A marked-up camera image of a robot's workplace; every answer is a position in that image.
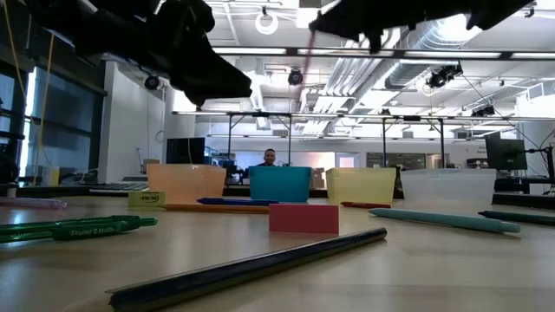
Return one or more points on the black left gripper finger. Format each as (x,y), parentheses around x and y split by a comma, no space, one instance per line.
(199,84)
(191,30)

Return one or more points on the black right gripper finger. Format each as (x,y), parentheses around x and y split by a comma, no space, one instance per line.
(364,13)
(368,32)

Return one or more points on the pink pencil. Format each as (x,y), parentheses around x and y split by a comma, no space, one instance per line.
(308,56)

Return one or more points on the orange pencil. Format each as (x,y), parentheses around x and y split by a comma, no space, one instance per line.
(217,209)

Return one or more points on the yellow-green eraser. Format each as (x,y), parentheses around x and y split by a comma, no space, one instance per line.
(146,199)

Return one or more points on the pink eraser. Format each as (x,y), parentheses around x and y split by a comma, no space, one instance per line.
(303,219)

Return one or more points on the red crayon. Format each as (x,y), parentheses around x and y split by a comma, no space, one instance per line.
(364,205)

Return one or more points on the translucent purple pen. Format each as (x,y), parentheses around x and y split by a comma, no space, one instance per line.
(30,203)

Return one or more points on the teal pen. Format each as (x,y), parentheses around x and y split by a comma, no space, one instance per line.
(442,219)

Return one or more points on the green crayon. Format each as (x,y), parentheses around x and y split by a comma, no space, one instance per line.
(520,217)

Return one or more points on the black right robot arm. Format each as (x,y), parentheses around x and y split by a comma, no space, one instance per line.
(498,11)

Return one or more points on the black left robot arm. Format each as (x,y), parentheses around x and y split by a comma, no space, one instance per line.
(60,21)

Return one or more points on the black monitor on arm mount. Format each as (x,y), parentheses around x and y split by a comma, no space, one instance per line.
(505,154)

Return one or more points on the black monitor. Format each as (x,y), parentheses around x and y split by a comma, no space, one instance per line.
(185,150)

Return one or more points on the translucent orange plastic bin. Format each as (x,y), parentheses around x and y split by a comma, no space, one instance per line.
(186,182)

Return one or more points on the person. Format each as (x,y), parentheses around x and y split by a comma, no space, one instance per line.
(269,158)

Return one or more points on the blue ballpoint pen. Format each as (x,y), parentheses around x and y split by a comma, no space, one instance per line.
(234,201)

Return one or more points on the blue plastic bin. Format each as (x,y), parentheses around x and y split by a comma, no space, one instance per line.
(279,184)

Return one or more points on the translucent yellow plastic bin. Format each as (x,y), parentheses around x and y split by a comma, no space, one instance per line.
(361,185)

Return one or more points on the yellow container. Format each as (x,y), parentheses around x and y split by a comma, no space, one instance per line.
(52,176)

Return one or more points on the clear plastic bin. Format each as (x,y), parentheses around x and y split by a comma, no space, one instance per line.
(448,186)

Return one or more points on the green pen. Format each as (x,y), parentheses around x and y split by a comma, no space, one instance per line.
(86,229)

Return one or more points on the black pencil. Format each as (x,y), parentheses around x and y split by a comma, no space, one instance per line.
(247,268)

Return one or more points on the black hanging camera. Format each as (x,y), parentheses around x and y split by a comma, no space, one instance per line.
(295,77)
(442,76)
(152,82)

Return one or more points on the black background rig frame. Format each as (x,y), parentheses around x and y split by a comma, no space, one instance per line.
(289,138)

